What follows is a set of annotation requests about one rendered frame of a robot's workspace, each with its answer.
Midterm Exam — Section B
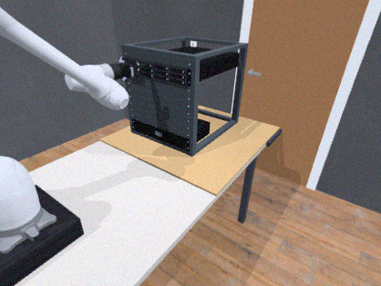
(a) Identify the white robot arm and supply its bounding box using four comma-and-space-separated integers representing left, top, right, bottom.
0, 7, 129, 254

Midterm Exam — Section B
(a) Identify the light wooden board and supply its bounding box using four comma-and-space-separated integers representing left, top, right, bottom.
99, 117, 279, 196

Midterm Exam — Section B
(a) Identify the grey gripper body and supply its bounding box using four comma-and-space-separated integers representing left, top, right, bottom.
110, 62, 124, 80

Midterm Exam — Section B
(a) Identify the dark grey rack frame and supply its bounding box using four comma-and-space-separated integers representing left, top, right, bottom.
121, 37, 248, 157

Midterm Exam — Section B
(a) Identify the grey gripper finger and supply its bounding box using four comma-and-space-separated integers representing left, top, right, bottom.
119, 57, 147, 67
122, 66, 146, 82

